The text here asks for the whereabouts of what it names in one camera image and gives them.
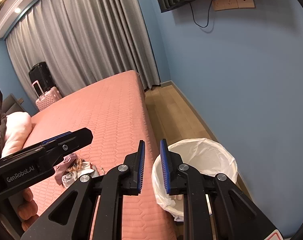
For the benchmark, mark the bed with pink quilted cover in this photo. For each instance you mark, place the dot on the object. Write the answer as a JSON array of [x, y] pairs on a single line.
[[111, 110]]

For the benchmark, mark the recessed ceiling light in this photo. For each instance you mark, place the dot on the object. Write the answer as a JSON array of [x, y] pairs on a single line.
[[17, 10]]

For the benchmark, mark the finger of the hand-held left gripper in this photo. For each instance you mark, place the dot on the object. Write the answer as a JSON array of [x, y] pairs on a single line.
[[76, 140], [56, 137]]

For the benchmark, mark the grey curtain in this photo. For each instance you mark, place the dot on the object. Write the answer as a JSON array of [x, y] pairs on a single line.
[[79, 42]]

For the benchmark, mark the purple cloth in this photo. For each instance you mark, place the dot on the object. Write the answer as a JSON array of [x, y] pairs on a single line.
[[60, 170]]

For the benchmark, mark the white face mask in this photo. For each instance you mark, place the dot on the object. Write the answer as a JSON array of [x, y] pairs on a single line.
[[87, 167]]

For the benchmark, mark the pink suitcase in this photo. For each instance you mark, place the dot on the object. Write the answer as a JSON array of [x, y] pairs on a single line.
[[50, 97]]

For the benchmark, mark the dark grey headboard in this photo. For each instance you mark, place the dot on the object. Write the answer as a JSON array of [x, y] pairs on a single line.
[[12, 103]]

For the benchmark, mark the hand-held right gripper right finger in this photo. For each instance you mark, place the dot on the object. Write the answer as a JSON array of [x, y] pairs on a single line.
[[164, 167]]

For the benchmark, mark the person's left hand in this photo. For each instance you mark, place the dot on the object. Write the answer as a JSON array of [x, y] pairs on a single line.
[[29, 210]]

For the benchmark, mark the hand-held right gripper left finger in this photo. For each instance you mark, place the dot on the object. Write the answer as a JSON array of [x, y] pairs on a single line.
[[141, 167]]

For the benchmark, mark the grey cloth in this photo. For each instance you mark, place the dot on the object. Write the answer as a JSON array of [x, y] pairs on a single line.
[[69, 180]]

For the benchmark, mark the pink fluffy pillow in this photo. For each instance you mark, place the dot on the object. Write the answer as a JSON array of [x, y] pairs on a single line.
[[16, 130]]

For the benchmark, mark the black suitcase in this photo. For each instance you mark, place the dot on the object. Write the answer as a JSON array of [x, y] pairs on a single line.
[[42, 76]]

